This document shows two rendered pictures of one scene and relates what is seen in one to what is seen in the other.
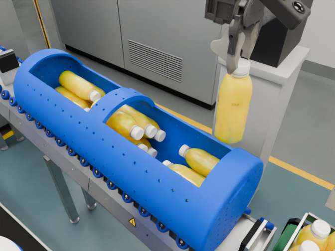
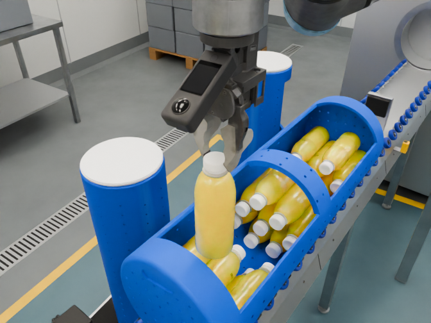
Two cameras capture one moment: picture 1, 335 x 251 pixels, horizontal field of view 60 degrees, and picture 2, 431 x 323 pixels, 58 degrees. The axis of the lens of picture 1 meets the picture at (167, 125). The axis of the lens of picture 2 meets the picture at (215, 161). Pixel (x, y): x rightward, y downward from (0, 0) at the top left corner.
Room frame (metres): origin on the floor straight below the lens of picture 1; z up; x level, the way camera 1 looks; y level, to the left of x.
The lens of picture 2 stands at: (0.48, -0.64, 1.81)
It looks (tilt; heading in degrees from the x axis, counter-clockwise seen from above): 36 degrees down; 86
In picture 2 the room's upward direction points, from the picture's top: straight up
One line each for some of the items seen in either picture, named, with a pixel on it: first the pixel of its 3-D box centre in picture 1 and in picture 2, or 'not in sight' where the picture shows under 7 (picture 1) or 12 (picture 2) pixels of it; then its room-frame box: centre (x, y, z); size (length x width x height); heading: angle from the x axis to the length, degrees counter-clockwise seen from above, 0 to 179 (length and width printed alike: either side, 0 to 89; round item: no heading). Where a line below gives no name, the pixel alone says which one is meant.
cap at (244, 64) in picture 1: (240, 64); (215, 161); (0.51, -0.14, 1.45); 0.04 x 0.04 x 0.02
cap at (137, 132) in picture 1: (138, 133); (256, 202); (0.63, 0.09, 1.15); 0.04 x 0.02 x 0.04; 139
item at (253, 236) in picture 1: (250, 243); not in sight; (0.37, -0.22, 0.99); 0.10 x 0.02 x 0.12; 139
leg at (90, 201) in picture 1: (83, 177); (334, 269); (1.12, 0.52, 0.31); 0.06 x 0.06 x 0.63; 49
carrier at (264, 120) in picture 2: not in sight; (259, 133); (0.87, 1.31, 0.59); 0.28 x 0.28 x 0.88
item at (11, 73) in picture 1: (9, 67); (375, 112); (1.25, 0.78, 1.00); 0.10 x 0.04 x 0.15; 139
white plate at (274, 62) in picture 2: not in sight; (265, 61); (0.87, 1.31, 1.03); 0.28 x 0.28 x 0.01
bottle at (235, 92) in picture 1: (233, 105); (214, 209); (0.51, -0.15, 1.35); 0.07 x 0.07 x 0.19
